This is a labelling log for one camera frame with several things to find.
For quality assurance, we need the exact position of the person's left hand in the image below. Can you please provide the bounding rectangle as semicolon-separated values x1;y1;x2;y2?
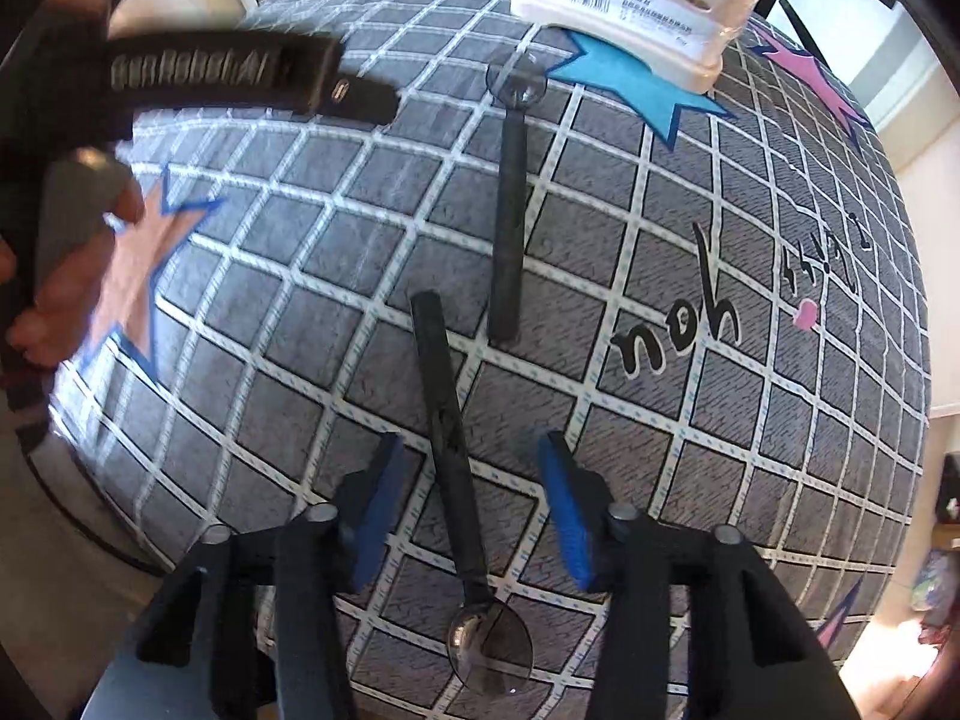
5;0;116;371

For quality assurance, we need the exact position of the checkered star tablecloth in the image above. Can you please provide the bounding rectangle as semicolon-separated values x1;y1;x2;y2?
57;0;931;718

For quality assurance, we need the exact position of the white refrigerator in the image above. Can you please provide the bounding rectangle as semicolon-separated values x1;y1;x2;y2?
766;0;934;106

